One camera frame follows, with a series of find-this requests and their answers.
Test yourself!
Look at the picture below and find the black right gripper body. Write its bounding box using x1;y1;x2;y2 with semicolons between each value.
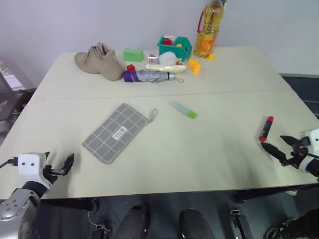
286;137;312;168

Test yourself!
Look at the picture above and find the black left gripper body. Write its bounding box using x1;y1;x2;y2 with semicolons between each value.
41;164;63;186

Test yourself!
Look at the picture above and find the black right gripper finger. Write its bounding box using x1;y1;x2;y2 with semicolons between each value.
280;135;298;151
260;141;293;165

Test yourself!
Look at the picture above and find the grey checked pencil pouch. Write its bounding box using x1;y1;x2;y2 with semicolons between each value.
82;103;159;165

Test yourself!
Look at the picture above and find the red and black marker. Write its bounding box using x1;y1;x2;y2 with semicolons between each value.
257;116;275;142

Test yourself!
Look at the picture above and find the black sneaker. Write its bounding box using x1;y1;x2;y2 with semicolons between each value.
266;208;319;239

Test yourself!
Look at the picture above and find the black metal stand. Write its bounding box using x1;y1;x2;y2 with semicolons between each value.
228;207;253;239

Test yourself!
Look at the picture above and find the grey metal chair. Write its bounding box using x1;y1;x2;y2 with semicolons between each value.
0;59;36;136

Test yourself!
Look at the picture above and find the dark rounded shape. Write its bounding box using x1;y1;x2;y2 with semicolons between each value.
178;208;215;239
115;203;151;239

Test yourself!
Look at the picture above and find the green translucent highlighter pen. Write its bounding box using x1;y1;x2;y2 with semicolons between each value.
169;101;199;120

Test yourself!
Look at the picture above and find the beige suede boot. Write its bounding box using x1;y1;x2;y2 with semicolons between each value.
74;42;125;82

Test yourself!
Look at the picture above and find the yellow plastic toy piece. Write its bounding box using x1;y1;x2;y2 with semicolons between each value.
187;58;202;76

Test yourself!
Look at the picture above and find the purple and silver folded umbrella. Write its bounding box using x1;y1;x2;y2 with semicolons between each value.
123;69;185;84

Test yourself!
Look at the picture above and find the green plastic block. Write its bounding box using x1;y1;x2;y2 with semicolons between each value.
123;47;145;63

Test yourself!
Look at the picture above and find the green plastic storage bin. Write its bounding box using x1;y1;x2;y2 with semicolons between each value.
157;34;193;62

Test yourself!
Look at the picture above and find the yellow cooking oil bottle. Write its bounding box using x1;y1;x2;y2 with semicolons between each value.
193;0;226;59

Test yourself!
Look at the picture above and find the white crumpled plastic bag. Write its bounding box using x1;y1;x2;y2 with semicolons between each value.
158;51;183;66

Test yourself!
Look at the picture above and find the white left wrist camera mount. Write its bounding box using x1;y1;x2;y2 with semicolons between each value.
17;152;51;188

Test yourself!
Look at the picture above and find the black table frame bar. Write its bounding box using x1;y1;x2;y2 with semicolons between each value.
233;183;319;204
39;197;101;213

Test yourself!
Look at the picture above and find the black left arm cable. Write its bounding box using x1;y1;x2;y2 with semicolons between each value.
0;156;19;169

